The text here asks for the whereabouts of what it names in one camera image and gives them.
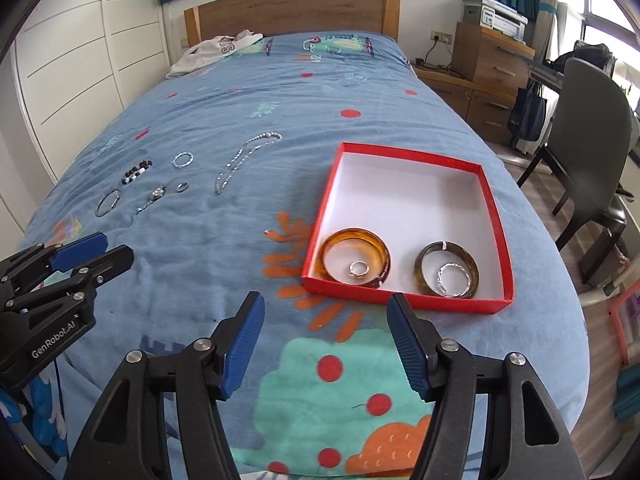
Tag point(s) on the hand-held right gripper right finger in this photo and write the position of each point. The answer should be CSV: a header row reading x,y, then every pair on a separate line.
x,y
406,347

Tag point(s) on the desk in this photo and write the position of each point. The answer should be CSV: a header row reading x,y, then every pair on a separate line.
x,y
542,70

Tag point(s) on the white printed garment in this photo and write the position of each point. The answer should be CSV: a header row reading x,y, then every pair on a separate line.
x,y
210,55

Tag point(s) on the dark brown bangle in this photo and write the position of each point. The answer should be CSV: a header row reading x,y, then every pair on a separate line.
x,y
424,260

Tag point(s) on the dark blue hanging bag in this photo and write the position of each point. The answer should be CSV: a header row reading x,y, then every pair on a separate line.
x,y
527,115

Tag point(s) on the white wardrobe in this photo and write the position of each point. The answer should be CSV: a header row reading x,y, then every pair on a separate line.
x,y
75,35

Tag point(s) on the blue printed blanket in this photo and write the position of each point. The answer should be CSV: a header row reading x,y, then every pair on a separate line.
x,y
225,105

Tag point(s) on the amber glass bangle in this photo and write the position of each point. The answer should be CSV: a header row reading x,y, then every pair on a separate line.
x,y
331,247

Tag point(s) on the orange framed board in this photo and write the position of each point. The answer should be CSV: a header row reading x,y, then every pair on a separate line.
x,y
627,320

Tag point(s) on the white printer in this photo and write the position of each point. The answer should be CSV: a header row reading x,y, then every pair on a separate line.
x,y
505,17

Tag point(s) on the grey dark chair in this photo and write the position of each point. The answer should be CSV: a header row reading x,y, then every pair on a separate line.
x,y
585,135

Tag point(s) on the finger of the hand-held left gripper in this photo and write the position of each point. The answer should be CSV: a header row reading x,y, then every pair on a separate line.
x,y
80,251
110,260

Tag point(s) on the plain silver bangle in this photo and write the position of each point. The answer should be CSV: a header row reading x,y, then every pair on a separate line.
x,y
100,208

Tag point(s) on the black bag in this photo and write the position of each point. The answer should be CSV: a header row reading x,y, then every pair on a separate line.
x,y
585,57

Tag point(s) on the wooden headboard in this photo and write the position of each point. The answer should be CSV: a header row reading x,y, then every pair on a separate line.
x,y
300,10

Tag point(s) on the red cardboard box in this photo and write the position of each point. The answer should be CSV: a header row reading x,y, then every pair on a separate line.
x,y
400,185

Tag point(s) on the low wooden nightstand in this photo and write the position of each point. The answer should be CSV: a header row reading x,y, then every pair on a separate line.
x,y
475,100

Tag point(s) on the blue patterned cloth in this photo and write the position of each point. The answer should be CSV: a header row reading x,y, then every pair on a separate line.
x,y
40,410

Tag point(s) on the wall socket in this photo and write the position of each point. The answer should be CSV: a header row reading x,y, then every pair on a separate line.
x,y
441,37

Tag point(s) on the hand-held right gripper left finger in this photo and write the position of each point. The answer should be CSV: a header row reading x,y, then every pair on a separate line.
x,y
245,342

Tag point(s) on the wooden drawer cabinet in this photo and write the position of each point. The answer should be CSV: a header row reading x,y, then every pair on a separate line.
x,y
490,55

